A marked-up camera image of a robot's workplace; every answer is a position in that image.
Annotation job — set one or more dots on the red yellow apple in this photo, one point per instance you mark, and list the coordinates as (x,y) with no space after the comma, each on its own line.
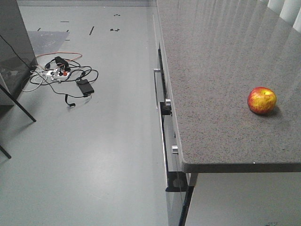
(261,100)

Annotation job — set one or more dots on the silver oven knob upper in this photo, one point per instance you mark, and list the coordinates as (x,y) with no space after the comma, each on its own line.
(168,102)

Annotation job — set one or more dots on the silver oven knob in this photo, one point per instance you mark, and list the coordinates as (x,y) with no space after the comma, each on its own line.
(168,102)
(174,149)

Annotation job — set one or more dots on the silver oven knob lower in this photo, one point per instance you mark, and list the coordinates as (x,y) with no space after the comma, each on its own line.
(174,149)

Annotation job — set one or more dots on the black laptop power brick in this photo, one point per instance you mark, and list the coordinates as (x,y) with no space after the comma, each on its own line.
(85,87)

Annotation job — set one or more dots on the black oven front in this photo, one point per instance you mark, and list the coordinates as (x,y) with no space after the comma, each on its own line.
(178,191)

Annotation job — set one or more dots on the grey stone kitchen counter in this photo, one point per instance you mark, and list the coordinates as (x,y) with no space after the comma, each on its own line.
(217,51)

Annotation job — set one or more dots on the white power strip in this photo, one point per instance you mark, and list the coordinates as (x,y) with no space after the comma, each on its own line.
(58,75)

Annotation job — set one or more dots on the small black power adapter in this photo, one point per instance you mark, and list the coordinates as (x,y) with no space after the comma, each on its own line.
(59,60)

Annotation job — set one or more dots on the dark grey panel cabinet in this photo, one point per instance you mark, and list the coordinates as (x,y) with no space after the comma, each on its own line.
(17,58)

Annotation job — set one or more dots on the silver drawer handle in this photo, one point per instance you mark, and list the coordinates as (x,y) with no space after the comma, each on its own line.
(157,73)

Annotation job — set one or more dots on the black chair leg frame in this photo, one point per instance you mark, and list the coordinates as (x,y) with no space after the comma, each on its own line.
(22,108)

